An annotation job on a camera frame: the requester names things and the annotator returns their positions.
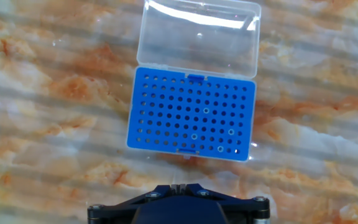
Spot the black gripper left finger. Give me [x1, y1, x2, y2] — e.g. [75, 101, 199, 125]
[87, 183, 179, 224]

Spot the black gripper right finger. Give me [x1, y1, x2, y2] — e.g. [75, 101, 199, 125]
[178, 183, 272, 224]

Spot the blue pipette tip holder box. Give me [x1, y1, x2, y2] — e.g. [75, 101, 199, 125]
[126, 0, 262, 162]

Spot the orange marble pattern mat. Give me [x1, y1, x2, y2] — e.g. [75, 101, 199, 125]
[0, 0, 358, 224]

